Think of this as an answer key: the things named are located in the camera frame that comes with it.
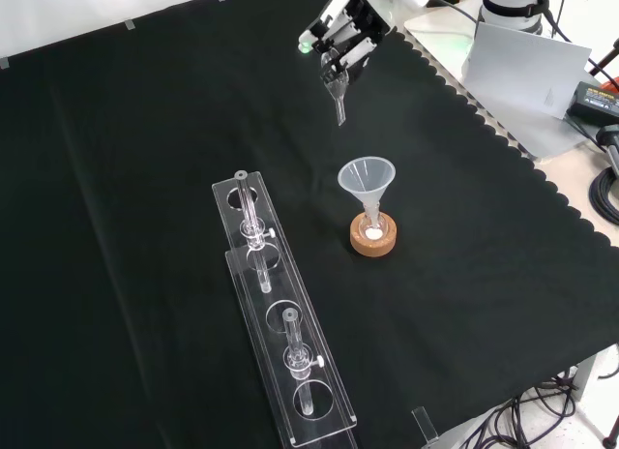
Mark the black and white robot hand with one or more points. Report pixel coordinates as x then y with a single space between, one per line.
360 20

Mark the translucent plastic funnel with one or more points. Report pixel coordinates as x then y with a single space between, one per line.
366 180

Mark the clear acrylic funnel stand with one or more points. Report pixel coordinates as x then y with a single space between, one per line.
290 294

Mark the pale board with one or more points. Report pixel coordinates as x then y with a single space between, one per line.
522 67

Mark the round-bottom glass flask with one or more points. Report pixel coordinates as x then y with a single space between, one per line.
373 232

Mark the black power adapter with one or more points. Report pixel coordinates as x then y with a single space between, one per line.
597 100

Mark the black and orange tripod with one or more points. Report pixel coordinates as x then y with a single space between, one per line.
607 67

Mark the black cloth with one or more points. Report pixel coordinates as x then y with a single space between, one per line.
145 226

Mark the clear acrylic clip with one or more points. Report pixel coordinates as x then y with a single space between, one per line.
424 425

